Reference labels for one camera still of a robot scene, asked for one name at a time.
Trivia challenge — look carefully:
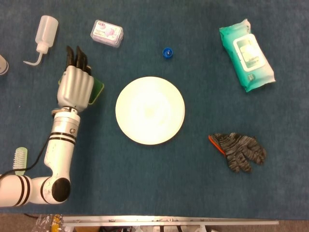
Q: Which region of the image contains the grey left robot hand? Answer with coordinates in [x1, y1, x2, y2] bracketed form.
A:
[56, 45, 95, 114]

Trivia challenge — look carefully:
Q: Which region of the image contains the green and yellow sponge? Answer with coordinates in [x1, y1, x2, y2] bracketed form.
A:
[58, 75, 105, 105]

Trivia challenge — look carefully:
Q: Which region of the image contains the white round plate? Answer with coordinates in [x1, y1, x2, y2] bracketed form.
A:
[115, 76, 186, 145]

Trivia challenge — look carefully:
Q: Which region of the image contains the clear plastic swab box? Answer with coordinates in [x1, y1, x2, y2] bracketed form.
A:
[90, 19, 124, 48]

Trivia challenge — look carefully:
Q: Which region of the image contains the translucent squeeze wash bottle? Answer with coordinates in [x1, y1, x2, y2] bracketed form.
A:
[23, 15, 59, 66]

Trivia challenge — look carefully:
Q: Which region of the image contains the white cylindrical container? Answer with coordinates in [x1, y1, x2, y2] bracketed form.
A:
[0, 54, 10, 76]

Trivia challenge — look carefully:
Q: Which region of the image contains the light green scrub brush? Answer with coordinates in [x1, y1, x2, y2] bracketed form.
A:
[12, 146, 29, 176]

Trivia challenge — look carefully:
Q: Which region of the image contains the blue bottle cap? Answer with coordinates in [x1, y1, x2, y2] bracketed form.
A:
[162, 47, 175, 60]

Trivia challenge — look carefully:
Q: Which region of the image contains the blue table cloth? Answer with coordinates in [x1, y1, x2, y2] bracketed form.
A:
[0, 0, 309, 220]

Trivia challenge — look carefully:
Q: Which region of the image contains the clear plastic bag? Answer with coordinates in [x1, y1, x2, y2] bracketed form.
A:
[30, 213, 65, 232]

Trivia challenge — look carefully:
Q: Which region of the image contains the green wet wipes pack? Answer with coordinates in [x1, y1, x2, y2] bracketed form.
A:
[219, 18, 276, 93]

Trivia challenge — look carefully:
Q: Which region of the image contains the grey knitted work glove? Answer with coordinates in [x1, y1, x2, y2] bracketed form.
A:
[208, 132, 267, 174]

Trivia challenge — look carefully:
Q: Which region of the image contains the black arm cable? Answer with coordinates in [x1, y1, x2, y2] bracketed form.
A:
[0, 138, 51, 181]

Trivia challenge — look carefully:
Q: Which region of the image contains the aluminium frame rail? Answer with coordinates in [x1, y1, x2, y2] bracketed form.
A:
[62, 215, 280, 227]

